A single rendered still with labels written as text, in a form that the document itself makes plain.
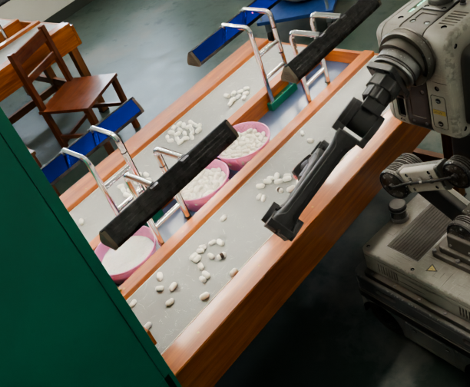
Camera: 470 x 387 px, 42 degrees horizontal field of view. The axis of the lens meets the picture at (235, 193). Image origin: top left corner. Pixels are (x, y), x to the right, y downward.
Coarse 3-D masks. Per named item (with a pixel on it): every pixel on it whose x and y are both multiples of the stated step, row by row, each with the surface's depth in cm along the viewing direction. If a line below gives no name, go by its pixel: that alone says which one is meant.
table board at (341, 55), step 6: (270, 42) 342; (282, 42) 337; (336, 48) 313; (330, 54) 316; (336, 54) 313; (342, 54) 311; (348, 54) 308; (354, 54) 305; (378, 54) 297; (330, 60) 319; (336, 60) 316; (342, 60) 314; (348, 60) 311
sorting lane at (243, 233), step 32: (352, 96) 276; (320, 128) 265; (288, 160) 255; (256, 192) 246; (288, 192) 240; (224, 224) 237; (256, 224) 231; (192, 288) 217; (160, 320) 210; (192, 320) 205; (160, 352) 199
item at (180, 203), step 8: (160, 152) 219; (168, 152) 216; (176, 152) 214; (160, 160) 225; (184, 160) 211; (128, 176) 212; (136, 176) 210; (128, 184) 218; (144, 184) 207; (136, 192) 220; (176, 200) 238; (176, 208) 237; (184, 208) 240; (168, 216) 235; (184, 216) 242; (152, 224) 230; (160, 224) 233; (152, 232) 233; (160, 240) 235
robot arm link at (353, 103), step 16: (352, 112) 159; (336, 128) 163; (336, 144) 163; (352, 144) 162; (320, 160) 164; (336, 160) 164; (320, 176) 165; (304, 192) 166; (288, 208) 168; (304, 208) 168; (272, 224) 169; (288, 224) 169
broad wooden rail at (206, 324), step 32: (384, 128) 247; (416, 128) 257; (352, 160) 238; (384, 160) 245; (320, 192) 230; (352, 192) 234; (320, 224) 223; (256, 256) 215; (288, 256) 214; (320, 256) 229; (224, 288) 209; (256, 288) 205; (288, 288) 219; (224, 320) 198; (256, 320) 210; (192, 352) 192; (224, 352) 202; (192, 384) 194
